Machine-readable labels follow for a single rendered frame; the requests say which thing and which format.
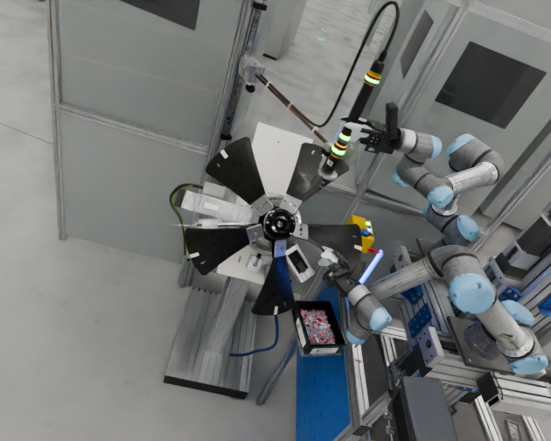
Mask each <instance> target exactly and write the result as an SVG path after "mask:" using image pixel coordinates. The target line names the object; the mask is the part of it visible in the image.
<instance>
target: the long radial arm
mask: <svg viewBox="0 0 551 441"><path fill-rule="evenodd" d="M181 208H183V209H186V210H190V211H193V212H196V213H200V214H205V215H208V216H212V217H215V218H218V219H222V220H225V221H231V222H242V223H251V219H252V218H251V217H252V216H253V215H252V214H254V209H253V208H249V207H246V206H241V205H237V204H234V203H231V202H227V201H224V200H221V199H215V198H213V197H209V196H206V195H203V194H199V193H196V192H191V191H187V190H186V191H185V196H184V200H183V203H182V206H181Z"/></svg>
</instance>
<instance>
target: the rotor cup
mask: <svg viewBox="0 0 551 441"><path fill-rule="evenodd" d="M270 211H271V212H270ZM270 211H269V212H270V213H269V212H267V213H265V214H264V215H263V216H259V219H258V222H257V224H258V223H261V224H262V229H263V233H264V237H263V238H264V239H266V240H268V241H270V242H272V241H283V240H286V239H288V238H290V237H291V236H292V235H293V233H294V231H295V229H296V220H295V218H294V216H293V214H292V213H291V212H289V211H288V210H286V209H282V208H280V207H278V206H275V207H274V208H273V209H271V210H270ZM278 222H282V224H283V226H282V227H278V226H277V224H278ZM264 229H265V231H264Z"/></svg>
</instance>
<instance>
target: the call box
mask: <svg viewBox="0 0 551 441"><path fill-rule="evenodd" d="M348 224H357V225H359V227H360V231H361V229H362V228H363V229H366V230H367V226H366V219H365V218H362V217H359V216H356V215H352V216H351V218H350V220H349V221H348V222H347V224H346V225H348ZM361 236H362V252H363V253H366V252H367V251H368V250H367V249H369V248H370V247H371V246H372V244H373V242H374V238H373V236H370V235H368V236H365V235H363V234H361Z"/></svg>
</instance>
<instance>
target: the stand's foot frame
mask: <svg viewBox="0 0 551 441"><path fill-rule="evenodd" d="M219 298H220V294H219V293H215V292H211V291H208V290H201V289H198V288H194V287H191V289H190V292H189V296H188V298H187V301H186V305H185V310H184V313H183V316H182V319H181V322H180V326H179V328H178V334H177V337H176V340H175V343H174V346H173V349H172V352H171V357H170V360H169V364H168V367H167V370H166V373H165V377H164V383H168V384H172V385H177V386H181V387H186V388H190V389H198V390H202V391H206V392H211V393H215V394H220V395H224V396H232V397H237V398H240V399H245V398H246V397H247V395H248V391H249V383H250V374H251V366H252V358H253V354H250V355H247V356H239V357H235V356H229V354H245V353H249V352H251V351H253V350H254V342H255V327H256V319H257V315H256V314H253V313H252V312H251V310H252V308H253V306H254V304H255V302H251V301H247V300H243V302H242V305H241V308H240V310H239V312H238V315H237V317H236V320H235V321H234V325H233V327H232V330H231V332H230V334H229V336H228V339H227V342H226V344H225V346H224V349H223V351H222V353H219V352H218V353H217V354H216V353H213V352H211V353H210V351H206V348H207V344H208V341H209V339H210V336H211V333H212V331H213V327H214V324H215V322H216V319H217V318H213V315H214V312H215V309H216V306H217V303H218V301H219Z"/></svg>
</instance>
